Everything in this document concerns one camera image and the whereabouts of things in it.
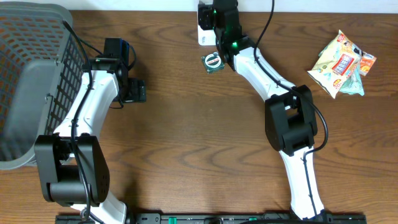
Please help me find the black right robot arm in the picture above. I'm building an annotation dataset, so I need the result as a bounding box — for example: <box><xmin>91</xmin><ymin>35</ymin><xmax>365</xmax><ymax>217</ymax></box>
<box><xmin>197</xmin><ymin>1</ymin><xmax>325</xmax><ymax>222</ymax></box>

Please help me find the round green label snack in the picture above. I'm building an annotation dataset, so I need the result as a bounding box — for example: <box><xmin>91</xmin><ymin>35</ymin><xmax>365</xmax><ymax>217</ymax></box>
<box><xmin>201</xmin><ymin>52</ymin><xmax>224</xmax><ymax>73</ymax></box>

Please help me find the grey plastic mesh basket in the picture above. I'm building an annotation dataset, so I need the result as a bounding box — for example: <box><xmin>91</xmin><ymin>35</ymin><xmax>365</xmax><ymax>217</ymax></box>
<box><xmin>1</xmin><ymin>1</ymin><xmax>85</xmax><ymax>170</ymax></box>

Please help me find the yellow snack bag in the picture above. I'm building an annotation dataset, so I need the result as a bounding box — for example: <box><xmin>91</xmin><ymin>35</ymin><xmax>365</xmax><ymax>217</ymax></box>
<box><xmin>308</xmin><ymin>31</ymin><xmax>363</xmax><ymax>98</ymax></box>

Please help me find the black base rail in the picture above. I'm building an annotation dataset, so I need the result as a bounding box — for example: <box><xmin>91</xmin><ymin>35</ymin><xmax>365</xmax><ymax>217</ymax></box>
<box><xmin>55</xmin><ymin>212</ymin><xmax>368</xmax><ymax>224</ymax></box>

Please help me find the white barcode scanner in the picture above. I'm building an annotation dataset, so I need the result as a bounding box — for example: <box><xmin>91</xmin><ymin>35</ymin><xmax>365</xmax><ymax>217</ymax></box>
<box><xmin>197</xmin><ymin>25</ymin><xmax>216</xmax><ymax>46</ymax></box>

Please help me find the teal snack pouch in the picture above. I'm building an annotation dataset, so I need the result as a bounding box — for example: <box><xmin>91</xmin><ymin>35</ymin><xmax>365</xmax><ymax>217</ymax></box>
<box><xmin>339</xmin><ymin>67</ymin><xmax>364</xmax><ymax>96</ymax></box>

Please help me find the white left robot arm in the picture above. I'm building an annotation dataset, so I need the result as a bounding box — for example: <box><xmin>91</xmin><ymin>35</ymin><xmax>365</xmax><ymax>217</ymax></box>
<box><xmin>34</xmin><ymin>58</ymin><xmax>146</xmax><ymax>223</ymax></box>

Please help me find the orange tissue pack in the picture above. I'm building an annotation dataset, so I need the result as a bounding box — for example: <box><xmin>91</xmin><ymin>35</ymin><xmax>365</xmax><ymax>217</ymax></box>
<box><xmin>359</xmin><ymin>52</ymin><xmax>377</xmax><ymax>76</ymax></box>

